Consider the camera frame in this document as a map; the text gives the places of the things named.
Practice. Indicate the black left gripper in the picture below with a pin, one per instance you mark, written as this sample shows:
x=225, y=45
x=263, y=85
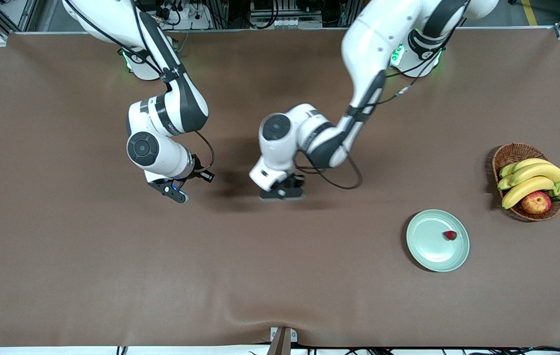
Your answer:
x=291, y=186

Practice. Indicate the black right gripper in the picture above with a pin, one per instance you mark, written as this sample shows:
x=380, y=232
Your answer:
x=198, y=171

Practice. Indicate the red toy strawberry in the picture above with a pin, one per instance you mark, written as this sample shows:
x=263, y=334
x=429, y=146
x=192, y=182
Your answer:
x=450, y=235

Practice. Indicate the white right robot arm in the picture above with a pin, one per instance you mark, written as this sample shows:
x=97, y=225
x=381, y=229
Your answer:
x=112, y=15

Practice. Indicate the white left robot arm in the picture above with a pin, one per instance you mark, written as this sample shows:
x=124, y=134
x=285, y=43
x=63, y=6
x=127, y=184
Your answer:
x=373, y=39

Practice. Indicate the pale green round plate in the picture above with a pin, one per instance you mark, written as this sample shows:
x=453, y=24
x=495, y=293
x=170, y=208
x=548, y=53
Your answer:
x=428, y=246

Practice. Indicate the brown table mat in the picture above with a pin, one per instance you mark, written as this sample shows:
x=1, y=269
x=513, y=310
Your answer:
x=280, y=276

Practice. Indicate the white power strip with plugs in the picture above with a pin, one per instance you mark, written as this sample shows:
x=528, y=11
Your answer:
x=196, y=19

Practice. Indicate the white socket strip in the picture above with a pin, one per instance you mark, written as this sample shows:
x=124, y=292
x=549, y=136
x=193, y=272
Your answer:
x=285, y=22

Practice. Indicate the brown wicker basket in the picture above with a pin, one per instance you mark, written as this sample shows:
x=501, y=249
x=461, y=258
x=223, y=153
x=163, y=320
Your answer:
x=511, y=153

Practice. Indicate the yellow banana bunch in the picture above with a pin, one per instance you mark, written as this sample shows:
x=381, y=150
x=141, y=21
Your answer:
x=536, y=172

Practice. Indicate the red yellow apple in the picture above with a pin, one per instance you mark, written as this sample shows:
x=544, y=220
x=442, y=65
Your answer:
x=536, y=202

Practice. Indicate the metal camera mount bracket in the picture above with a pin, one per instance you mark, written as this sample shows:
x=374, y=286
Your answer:
x=282, y=340

